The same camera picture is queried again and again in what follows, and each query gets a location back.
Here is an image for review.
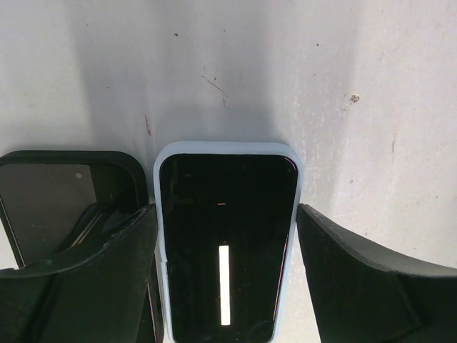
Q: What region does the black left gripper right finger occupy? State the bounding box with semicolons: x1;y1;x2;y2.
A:
296;204;456;342

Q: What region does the black phone light blue case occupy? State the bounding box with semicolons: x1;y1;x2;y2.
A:
153;141;303;342

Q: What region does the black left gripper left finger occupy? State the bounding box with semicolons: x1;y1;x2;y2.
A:
1;205;157;342

